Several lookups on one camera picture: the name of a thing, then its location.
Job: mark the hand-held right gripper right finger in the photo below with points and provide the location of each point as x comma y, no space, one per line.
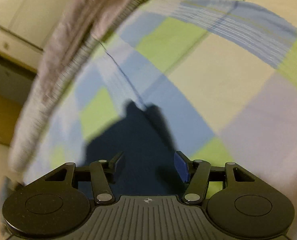
182,166

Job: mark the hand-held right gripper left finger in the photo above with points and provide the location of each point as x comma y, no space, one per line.
118,162

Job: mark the dark blue sweater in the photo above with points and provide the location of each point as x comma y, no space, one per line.
138,142

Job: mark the checkered bed sheet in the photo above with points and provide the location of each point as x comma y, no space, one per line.
213,80

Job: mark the wooden cabinet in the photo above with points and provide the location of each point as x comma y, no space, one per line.
13,30

